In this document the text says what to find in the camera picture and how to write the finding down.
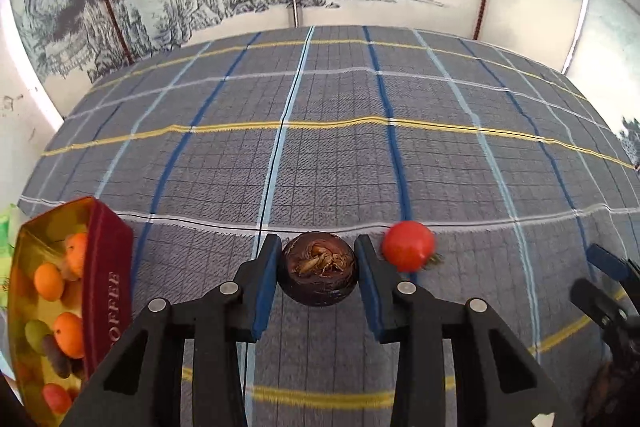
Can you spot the green tomato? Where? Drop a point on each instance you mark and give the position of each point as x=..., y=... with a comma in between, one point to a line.
x=36, y=336

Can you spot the red tin box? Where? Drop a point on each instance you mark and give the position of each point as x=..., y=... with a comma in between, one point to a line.
x=107, y=267

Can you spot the green tissue pack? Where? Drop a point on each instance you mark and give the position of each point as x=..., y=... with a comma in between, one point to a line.
x=6, y=232

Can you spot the orange tangerine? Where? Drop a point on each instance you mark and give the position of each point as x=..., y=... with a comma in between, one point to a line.
x=69, y=334

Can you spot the person's right forearm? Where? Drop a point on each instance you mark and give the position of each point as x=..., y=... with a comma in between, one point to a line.
x=607, y=394

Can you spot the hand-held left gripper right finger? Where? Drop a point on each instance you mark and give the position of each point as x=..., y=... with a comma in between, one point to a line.
x=371, y=292

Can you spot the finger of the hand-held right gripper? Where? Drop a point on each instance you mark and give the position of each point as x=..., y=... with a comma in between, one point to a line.
x=606, y=261
x=592, y=299

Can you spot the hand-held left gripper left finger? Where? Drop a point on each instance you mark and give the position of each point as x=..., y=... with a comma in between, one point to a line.
x=265, y=292

